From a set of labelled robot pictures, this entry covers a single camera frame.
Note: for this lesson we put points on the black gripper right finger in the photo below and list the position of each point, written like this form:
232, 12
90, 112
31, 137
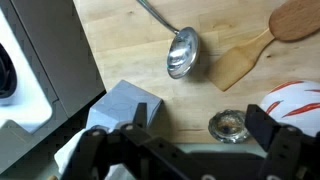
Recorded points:
261, 126

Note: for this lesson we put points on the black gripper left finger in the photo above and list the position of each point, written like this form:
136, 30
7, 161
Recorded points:
140, 117

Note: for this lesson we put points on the white red utensil holder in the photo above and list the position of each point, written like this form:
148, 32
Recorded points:
296, 103

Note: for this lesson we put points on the blue tissue box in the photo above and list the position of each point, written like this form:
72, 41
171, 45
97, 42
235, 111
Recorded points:
118, 106

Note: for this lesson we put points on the small glass dish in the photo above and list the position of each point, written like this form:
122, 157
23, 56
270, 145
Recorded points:
228, 126

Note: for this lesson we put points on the white tissue paper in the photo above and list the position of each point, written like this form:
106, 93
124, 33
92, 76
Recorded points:
64, 154

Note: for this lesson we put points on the white stove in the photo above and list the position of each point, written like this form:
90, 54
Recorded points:
48, 73

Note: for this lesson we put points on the wooden spatula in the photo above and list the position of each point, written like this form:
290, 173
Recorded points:
293, 20

